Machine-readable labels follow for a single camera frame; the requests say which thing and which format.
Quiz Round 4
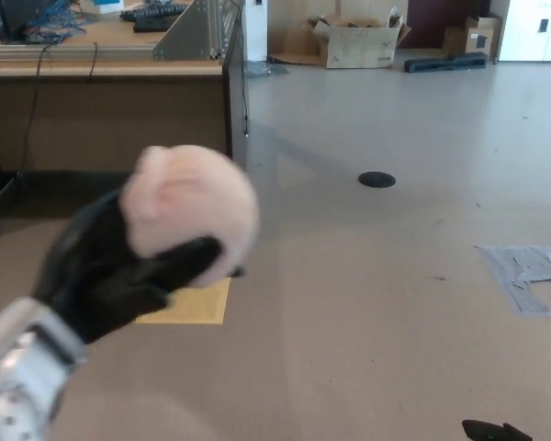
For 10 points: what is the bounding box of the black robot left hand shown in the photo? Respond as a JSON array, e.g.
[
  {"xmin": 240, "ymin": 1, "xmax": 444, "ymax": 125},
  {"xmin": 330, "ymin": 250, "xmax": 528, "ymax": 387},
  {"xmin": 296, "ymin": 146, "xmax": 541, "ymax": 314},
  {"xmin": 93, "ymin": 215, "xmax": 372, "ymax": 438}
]
[{"xmin": 30, "ymin": 185, "xmax": 248, "ymax": 345}]

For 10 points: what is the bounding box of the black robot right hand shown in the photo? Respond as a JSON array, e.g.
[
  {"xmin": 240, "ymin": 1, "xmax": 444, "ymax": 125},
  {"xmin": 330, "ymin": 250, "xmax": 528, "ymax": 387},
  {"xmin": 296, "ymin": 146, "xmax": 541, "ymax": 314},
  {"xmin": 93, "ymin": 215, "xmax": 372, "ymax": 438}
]
[{"xmin": 461, "ymin": 418, "xmax": 533, "ymax": 441}]

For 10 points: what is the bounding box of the pink plush dumpling with sunglasses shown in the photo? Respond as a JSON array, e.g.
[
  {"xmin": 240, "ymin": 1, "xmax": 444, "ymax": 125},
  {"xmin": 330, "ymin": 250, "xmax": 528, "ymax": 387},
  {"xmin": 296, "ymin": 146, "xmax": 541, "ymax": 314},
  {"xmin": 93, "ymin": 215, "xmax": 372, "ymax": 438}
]
[{"xmin": 121, "ymin": 145, "xmax": 261, "ymax": 288}]

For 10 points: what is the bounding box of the yellow paper sheet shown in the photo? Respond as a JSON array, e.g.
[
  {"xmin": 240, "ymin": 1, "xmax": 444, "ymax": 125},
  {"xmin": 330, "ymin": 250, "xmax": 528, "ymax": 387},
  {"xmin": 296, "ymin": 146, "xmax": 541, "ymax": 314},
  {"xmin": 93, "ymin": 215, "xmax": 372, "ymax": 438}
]
[{"xmin": 135, "ymin": 277, "xmax": 231, "ymax": 325}]

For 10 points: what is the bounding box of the grey tape patch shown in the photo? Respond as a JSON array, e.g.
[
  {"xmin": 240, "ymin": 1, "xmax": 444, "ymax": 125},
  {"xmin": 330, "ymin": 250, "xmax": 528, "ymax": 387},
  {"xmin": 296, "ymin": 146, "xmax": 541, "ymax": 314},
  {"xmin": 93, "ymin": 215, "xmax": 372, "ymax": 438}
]
[{"xmin": 475, "ymin": 244, "xmax": 551, "ymax": 318}]

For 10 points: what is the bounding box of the black keyboard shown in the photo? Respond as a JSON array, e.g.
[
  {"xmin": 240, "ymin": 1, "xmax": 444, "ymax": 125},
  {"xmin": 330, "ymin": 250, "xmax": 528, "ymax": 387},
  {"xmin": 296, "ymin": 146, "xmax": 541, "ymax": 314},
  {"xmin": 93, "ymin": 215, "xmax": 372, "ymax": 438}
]
[
  {"xmin": 132, "ymin": 17, "xmax": 180, "ymax": 33},
  {"xmin": 119, "ymin": 5, "xmax": 189, "ymax": 22}
]

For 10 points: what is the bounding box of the clear plastic bag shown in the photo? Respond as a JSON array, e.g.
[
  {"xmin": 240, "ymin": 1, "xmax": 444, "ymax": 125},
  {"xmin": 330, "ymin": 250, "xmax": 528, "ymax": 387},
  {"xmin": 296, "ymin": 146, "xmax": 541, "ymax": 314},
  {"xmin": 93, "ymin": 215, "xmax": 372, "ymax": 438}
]
[{"xmin": 247, "ymin": 62, "xmax": 289, "ymax": 77}]

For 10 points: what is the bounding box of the black monitor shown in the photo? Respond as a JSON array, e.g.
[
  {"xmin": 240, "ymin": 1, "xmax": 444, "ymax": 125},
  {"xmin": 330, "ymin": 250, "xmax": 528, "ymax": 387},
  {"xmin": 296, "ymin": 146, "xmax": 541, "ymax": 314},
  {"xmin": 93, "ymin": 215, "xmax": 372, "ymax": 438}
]
[{"xmin": 0, "ymin": 0, "xmax": 63, "ymax": 41}]

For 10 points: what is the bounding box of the black round floor cover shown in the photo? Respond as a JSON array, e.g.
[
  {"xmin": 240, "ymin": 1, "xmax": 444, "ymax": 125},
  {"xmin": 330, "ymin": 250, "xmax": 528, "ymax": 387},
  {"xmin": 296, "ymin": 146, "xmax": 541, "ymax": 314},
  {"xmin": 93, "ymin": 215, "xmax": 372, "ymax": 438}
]
[{"xmin": 358, "ymin": 171, "xmax": 397, "ymax": 188}]

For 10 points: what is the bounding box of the flat cardboard sheet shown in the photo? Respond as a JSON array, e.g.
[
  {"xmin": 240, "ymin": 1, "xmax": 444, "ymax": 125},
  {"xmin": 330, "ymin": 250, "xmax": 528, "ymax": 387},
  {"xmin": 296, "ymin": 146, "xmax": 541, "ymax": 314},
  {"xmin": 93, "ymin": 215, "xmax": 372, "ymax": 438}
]
[{"xmin": 268, "ymin": 51, "xmax": 330, "ymax": 68}]

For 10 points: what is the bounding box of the large open cardboard box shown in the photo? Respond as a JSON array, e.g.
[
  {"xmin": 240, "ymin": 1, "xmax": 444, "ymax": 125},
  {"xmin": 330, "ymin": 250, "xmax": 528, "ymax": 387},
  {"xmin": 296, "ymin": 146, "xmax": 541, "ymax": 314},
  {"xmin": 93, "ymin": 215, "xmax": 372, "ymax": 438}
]
[{"xmin": 308, "ymin": 7, "xmax": 412, "ymax": 70}]

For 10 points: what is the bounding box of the black long bag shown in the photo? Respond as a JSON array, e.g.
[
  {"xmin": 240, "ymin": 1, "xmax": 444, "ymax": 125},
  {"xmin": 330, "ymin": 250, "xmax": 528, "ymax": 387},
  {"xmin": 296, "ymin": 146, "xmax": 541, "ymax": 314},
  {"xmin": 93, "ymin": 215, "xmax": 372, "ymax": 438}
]
[{"xmin": 403, "ymin": 51, "xmax": 488, "ymax": 74}]

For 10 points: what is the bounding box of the plain brown cardboard box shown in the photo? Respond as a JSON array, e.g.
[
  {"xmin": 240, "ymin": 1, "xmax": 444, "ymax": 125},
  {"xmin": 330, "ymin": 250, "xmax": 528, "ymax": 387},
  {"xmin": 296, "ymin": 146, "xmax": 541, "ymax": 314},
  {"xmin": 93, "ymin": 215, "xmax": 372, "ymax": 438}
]
[{"xmin": 443, "ymin": 26, "xmax": 468, "ymax": 57}]

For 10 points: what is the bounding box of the cardboard box with white label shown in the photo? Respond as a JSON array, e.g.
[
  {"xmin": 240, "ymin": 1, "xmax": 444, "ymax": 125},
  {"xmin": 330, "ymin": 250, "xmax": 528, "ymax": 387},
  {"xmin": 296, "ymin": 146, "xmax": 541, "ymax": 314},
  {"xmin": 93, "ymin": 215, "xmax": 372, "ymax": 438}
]
[{"xmin": 466, "ymin": 13, "xmax": 503, "ymax": 62}]

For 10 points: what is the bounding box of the white cabinet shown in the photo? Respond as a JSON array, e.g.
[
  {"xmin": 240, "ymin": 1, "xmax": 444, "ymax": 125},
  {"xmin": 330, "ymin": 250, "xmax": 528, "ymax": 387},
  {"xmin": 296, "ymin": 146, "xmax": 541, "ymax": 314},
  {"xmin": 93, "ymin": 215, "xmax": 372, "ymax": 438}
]
[{"xmin": 498, "ymin": 0, "xmax": 551, "ymax": 62}]

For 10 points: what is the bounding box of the wooden desk with dark frame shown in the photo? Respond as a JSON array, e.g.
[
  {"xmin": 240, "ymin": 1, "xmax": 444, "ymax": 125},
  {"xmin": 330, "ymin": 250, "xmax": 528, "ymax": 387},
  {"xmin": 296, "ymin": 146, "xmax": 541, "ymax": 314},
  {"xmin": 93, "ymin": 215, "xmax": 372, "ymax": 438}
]
[{"xmin": 0, "ymin": 0, "xmax": 251, "ymax": 221}]

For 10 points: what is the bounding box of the long black hanging cable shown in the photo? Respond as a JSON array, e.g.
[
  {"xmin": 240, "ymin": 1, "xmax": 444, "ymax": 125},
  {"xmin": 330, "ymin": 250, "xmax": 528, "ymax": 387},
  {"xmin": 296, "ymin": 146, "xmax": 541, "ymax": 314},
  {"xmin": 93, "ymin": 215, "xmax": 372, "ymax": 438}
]
[{"xmin": 0, "ymin": 44, "xmax": 50, "ymax": 272}]

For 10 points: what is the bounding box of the aluminium profile rail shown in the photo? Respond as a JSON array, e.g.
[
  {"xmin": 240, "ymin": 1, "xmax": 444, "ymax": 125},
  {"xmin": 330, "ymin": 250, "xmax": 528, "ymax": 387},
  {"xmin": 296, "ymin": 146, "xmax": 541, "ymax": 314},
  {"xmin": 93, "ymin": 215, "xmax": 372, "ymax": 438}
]
[{"xmin": 0, "ymin": 43, "xmax": 160, "ymax": 62}]

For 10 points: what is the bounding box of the thin black cable with plug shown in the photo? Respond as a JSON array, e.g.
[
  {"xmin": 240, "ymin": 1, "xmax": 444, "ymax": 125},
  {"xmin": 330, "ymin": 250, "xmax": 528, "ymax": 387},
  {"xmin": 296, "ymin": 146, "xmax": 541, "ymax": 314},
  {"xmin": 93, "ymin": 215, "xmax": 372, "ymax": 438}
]
[{"xmin": 241, "ymin": 54, "xmax": 252, "ymax": 138}]

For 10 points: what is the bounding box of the blue cable bundle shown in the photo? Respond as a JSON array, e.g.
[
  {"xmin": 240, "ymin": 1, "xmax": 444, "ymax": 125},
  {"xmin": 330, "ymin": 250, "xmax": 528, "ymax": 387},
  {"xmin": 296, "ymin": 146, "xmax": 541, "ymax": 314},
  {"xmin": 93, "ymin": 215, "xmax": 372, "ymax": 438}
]
[{"xmin": 25, "ymin": 0, "xmax": 87, "ymax": 43}]

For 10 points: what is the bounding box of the triangular grey metal bracket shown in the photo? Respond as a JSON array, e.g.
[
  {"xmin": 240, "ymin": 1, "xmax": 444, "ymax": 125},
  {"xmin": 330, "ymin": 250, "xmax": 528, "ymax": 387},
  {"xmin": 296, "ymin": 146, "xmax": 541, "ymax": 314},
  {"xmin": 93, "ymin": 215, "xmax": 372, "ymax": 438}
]
[{"xmin": 152, "ymin": 0, "xmax": 244, "ymax": 62}]

